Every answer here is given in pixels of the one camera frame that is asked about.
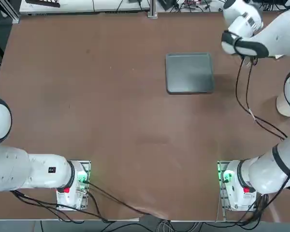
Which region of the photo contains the dark grey square tray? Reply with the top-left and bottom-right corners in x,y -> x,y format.
165,52 -> 216,95

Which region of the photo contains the black power adapter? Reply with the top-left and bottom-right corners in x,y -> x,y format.
158,0 -> 178,11

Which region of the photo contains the cream lidded trash bin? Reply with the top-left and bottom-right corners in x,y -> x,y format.
276,93 -> 290,117

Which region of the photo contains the black power strip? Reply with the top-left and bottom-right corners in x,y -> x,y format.
25,0 -> 61,8

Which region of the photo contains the long black base cable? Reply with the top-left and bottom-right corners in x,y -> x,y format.
87,182 -> 165,218

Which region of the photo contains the aluminium frame post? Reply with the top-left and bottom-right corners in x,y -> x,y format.
3,0 -> 21,24
147,0 -> 158,18

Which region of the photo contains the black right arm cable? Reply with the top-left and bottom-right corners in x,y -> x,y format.
221,31 -> 290,218

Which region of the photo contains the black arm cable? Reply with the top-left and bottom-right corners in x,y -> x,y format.
11,190 -> 116,223
221,31 -> 290,218

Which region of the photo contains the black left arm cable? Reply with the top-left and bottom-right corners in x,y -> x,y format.
11,190 -> 116,223

